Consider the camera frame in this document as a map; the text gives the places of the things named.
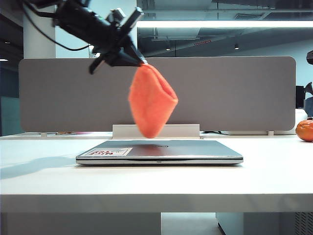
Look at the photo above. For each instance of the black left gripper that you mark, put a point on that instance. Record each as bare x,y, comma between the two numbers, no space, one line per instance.
115,40

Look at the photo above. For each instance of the orange microfibre rag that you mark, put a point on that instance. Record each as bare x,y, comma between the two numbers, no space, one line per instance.
152,102

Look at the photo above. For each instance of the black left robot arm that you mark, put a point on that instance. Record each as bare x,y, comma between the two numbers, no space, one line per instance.
78,18

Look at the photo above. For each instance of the silver Dell laptop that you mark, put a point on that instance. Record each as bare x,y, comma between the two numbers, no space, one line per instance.
176,153

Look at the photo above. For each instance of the black ceiling spotlight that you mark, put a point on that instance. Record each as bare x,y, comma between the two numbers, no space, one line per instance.
168,47
236,46

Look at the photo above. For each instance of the red hanging sign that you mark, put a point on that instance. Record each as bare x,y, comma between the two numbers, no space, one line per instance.
202,43

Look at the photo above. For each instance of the pink flat item behind divider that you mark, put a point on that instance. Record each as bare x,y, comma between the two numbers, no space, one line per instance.
82,133

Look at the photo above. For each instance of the white round pillar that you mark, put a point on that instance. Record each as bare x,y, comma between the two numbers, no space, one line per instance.
36,46

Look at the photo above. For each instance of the white sticker with red print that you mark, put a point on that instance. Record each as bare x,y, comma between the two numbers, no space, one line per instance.
110,152

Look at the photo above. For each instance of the grey fabric desk divider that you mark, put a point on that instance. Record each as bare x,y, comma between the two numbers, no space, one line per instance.
220,95

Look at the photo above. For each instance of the long white ceiling light strip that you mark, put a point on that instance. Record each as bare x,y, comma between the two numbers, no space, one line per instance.
225,24

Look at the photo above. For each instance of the small white divider clamp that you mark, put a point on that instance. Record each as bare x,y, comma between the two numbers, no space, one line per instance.
270,133
43,134

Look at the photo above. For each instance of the black monitor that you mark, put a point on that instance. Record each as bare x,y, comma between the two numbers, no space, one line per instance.
299,97

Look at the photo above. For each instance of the person in dark clothes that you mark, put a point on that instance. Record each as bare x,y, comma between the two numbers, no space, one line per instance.
309,102

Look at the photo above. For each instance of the orange tangerine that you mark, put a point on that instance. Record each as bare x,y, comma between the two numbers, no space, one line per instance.
305,131

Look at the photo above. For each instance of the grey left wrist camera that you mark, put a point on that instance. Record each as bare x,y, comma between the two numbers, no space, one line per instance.
117,16

